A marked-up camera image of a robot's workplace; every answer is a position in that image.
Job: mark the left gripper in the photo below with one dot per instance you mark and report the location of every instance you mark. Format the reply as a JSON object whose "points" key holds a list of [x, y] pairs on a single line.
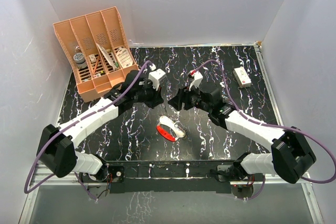
{"points": [[156, 99]]}

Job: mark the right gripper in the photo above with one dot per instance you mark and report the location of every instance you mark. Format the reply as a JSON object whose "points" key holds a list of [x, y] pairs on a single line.
{"points": [[177, 102]]}

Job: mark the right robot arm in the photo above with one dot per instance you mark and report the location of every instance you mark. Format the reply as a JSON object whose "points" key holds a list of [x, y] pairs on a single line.
{"points": [[289, 156]]}

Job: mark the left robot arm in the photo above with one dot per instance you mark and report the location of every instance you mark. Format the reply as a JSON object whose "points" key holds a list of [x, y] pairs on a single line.
{"points": [[57, 147]]}

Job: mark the white blister pack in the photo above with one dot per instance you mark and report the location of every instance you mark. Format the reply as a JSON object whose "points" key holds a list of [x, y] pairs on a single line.
{"points": [[124, 57]]}

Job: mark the white paper packet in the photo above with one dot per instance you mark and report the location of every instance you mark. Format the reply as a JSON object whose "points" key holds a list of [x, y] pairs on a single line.
{"points": [[107, 57]]}

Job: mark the orange pencil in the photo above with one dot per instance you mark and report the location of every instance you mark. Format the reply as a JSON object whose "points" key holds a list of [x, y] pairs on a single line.
{"points": [[96, 65]]}

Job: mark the small white cardboard box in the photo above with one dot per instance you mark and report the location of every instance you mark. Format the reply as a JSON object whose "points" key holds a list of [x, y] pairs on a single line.
{"points": [[242, 77]]}

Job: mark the small white card box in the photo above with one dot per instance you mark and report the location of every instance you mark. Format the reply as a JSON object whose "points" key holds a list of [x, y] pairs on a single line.
{"points": [[92, 58]]}

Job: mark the orange plastic desk organizer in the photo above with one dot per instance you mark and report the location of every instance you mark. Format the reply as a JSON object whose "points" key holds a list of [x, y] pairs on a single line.
{"points": [[80, 34]]}

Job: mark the round grey tin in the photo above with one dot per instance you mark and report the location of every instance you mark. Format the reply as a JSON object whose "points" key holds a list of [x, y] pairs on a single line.
{"points": [[79, 60]]}

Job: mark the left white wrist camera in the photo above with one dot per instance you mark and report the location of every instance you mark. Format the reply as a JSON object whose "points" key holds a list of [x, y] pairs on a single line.
{"points": [[156, 77]]}

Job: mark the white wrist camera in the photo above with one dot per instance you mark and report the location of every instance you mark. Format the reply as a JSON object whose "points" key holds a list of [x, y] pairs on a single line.
{"points": [[156, 77], [197, 79]]}

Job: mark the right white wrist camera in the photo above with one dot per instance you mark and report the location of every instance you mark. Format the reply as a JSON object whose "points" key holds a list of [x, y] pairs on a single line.
{"points": [[197, 79]]}

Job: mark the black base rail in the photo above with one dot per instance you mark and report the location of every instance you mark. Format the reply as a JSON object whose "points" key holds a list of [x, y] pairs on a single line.
{"points": [[167, 176]]}

